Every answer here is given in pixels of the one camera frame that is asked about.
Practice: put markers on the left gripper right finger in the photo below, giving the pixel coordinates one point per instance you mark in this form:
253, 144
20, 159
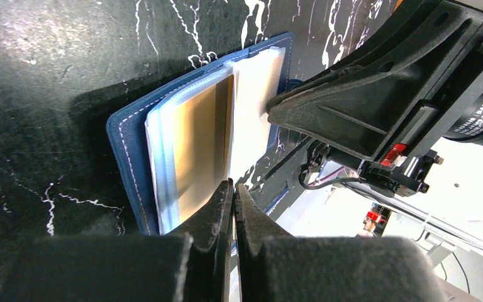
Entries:
277, 266

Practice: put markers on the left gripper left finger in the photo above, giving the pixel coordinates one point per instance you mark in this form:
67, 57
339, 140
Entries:
191, 263

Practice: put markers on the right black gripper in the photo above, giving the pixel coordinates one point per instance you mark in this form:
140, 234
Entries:
418, 78

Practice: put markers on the blue leather card holder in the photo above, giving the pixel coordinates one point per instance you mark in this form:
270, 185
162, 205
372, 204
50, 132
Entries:
126, 130

